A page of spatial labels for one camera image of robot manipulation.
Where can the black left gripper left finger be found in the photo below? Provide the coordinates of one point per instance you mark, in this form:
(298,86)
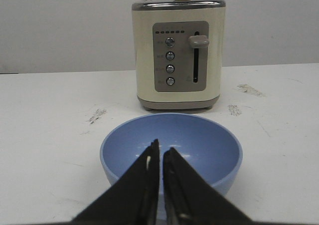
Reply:
(133,198)

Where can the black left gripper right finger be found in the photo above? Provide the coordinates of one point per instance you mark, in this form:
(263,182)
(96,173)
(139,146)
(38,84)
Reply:
(190,199)

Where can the blue bowl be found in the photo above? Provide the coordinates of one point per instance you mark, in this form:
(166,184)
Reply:
(211,149)

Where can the cream two-slot toaster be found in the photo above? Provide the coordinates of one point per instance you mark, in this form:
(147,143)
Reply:
(178,52)

